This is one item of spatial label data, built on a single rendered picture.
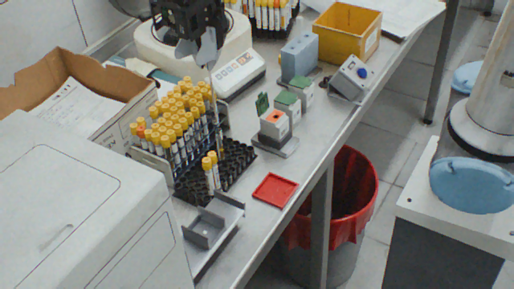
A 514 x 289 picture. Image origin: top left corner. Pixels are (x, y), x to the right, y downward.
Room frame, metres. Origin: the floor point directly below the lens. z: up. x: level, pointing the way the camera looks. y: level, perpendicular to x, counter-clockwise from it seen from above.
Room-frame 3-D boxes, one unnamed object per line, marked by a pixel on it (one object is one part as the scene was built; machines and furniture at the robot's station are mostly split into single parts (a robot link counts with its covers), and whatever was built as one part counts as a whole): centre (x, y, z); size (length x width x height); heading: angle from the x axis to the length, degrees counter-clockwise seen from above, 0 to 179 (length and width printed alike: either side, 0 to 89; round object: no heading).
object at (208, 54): (0.71, 0.07, 1.17); 0.06 x 0.03 x 0.09; 146
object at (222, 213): (0.53, 0.11, 0.92); 0.21 x 0.07 x 0.05; 146
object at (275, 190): (0.66, -0.03, 0.88); 0.07 x 0.07 x 0.01; 56
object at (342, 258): (1.09, -0.18, 0.22); 0.38 x 0.37 x 0.44; 146
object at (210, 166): (0.72, 0.09, 0.93); 0.17 x 0.09 x 0.11; 146
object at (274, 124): (0.80, -0.04, 0.92); 0.05 x 0.04 x 0.06; 53
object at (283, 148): (0.80, -0.04, 0.89); 0.09 x 0.05 x 0.04; 53
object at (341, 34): (1.12, -0.24, 0.93); 0.13 x 0.13 x 0.10; 55
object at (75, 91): (0.83, 0.38, 0.95); 0.29 x 0.25 x 0.15; 56
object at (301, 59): (1.03, -0.11, 0.92); 0.10 x 0.07 x 0.10; 141
